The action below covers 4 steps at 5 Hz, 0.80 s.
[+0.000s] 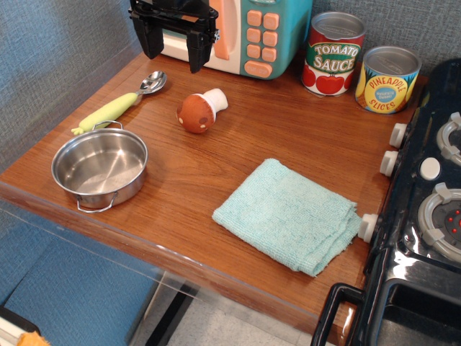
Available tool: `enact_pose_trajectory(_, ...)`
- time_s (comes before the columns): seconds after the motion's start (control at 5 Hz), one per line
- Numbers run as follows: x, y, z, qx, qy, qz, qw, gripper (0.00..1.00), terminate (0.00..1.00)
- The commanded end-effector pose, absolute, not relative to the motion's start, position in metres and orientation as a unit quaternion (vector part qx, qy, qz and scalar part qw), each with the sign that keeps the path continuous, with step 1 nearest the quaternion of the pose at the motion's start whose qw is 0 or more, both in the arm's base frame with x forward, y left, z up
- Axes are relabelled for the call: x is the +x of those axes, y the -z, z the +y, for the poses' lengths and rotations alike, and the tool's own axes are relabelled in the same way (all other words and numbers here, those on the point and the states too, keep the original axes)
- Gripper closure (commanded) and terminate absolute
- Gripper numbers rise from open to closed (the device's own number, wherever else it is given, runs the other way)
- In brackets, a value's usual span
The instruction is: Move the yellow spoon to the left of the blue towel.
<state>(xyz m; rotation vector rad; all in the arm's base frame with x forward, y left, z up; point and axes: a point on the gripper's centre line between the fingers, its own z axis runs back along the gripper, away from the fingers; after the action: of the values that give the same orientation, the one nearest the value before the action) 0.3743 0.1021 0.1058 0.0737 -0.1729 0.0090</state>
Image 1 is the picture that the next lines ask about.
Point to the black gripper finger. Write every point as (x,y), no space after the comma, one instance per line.
(199,49)
(150,37)

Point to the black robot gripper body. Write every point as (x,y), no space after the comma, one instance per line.
(181,17)

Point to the yellow handled metal spoon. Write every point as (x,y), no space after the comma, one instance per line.
(113,110)

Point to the light blue folded towel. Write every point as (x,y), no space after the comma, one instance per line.
(290,218)

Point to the teal toy microwave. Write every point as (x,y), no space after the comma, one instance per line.
(259,39)

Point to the plush brown mushroom toy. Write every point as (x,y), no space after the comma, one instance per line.
(198,112)

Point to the tomato sauce can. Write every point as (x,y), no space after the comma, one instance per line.
(334,44)

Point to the pineapple slices can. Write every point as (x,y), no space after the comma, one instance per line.
(387,78)

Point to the orange cloth at corner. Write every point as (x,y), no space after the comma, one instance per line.
(31,339)

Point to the black toy stove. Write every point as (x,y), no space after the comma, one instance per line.
(411,293)

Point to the steel pot with handles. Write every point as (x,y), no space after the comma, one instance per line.
(101,168)

